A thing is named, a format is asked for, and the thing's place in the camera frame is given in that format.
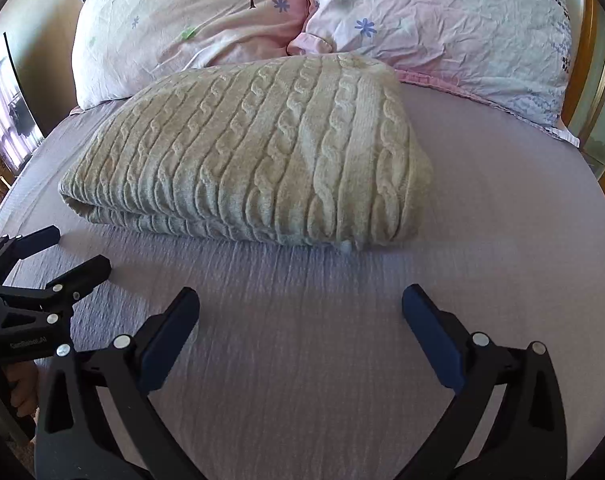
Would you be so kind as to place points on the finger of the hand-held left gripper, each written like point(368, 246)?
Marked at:
point(37, 240)
point(85, 271)

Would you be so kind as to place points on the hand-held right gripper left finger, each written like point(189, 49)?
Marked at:
point(170, 341)

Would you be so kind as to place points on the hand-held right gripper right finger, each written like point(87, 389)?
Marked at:
point(432, 341)

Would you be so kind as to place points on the person's left hand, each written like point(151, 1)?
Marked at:
point(23, 385)

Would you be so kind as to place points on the bed with purple sheet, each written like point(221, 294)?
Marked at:
point(292, 320)

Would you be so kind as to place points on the pink tree print pillow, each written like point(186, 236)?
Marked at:
point(157, 25)

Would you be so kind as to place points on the pink flower print pillow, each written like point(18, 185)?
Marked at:
point(457, 35)

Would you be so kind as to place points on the wooden headboard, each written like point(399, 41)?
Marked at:
point(589, 35)

